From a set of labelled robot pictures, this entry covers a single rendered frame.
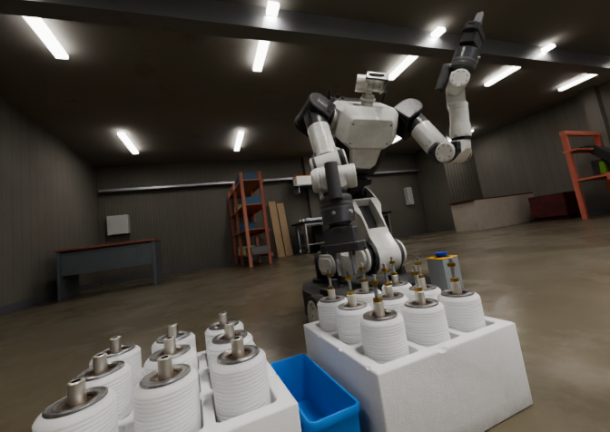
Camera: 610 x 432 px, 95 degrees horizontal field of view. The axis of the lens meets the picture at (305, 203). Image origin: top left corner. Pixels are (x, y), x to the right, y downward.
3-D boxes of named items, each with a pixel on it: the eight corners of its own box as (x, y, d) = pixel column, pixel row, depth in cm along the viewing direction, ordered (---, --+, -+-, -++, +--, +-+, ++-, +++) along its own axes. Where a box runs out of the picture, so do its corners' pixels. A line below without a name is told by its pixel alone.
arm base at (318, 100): (292, 132, 117) (293, 114, 123) (319, 143, 122) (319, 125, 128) (309, 107, 105) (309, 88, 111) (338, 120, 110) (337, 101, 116)
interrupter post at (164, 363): (158, 378, 46) (157, 357, 47) (174, 373, 47) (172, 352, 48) (157, 383, 44) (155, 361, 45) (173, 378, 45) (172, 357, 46)
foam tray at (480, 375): (310, 386, 85) (302, 324, 87) (411, 349, 99) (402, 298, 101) (395, 483, 49) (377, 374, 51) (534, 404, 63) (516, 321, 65)
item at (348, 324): (350, 394, 65) (339, 314, 67) (341, 375, 74) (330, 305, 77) (389, 386, 66) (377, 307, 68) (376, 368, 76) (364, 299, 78)
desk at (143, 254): (76, 294, 527) (74, 250, 537) (164, 279, 577) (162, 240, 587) (54, 301, 455) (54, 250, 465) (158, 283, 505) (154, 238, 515)
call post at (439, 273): (443, 352, 94) (426, 259, 97) (458, 347, 96) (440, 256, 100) (462, 359, 87) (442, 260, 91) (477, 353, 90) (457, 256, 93)
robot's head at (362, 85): (354, 96, 119) (358, 73, 114) (378, 99, 117) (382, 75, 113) (353, 98, 113) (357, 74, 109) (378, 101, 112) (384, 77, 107)
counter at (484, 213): (539, 220, 810) (533, 191, 820) (478, 230, 729) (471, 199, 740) (513, 222, 882) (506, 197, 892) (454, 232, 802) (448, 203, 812)
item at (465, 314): (455, 379, 65) (439, 299, 67) (447, 360, 74) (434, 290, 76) (502, 379, 62) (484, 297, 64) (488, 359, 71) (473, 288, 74)
